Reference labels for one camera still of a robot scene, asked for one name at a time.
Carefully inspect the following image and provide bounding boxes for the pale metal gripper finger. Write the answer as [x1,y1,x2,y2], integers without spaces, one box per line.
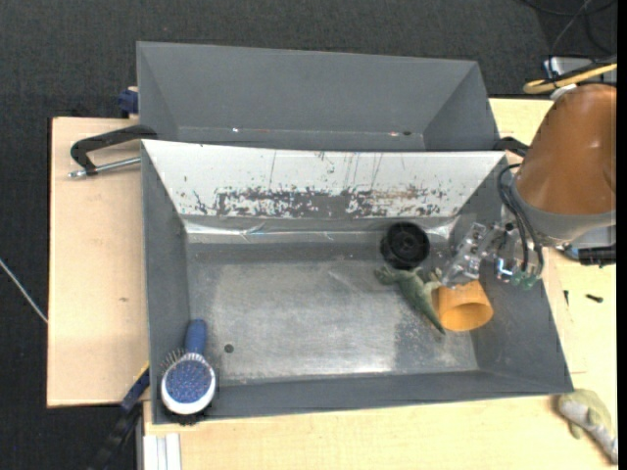
[457,254,487,292]
[439,243,472,287]

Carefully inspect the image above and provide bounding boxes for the black round spool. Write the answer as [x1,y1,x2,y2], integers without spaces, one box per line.
[379,220,433,271]

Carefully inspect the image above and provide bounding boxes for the green toy dinosaur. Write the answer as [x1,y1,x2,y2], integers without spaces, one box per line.
[374,263,448,337]

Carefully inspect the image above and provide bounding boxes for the blue and white hairbrush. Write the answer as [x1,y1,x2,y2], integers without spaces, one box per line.
[160,317,218,416]

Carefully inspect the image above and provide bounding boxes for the pale work glove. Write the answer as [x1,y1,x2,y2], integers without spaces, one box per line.
[556,388,617,465]

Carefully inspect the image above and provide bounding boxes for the grey metal bin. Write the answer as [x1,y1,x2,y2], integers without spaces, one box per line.
[135,40,575,425]

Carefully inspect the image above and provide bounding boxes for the pale wood board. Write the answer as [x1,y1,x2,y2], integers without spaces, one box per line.
[46,117,151,408]

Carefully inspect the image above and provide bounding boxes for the orange cup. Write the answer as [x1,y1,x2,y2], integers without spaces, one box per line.
[430,278,495,333]

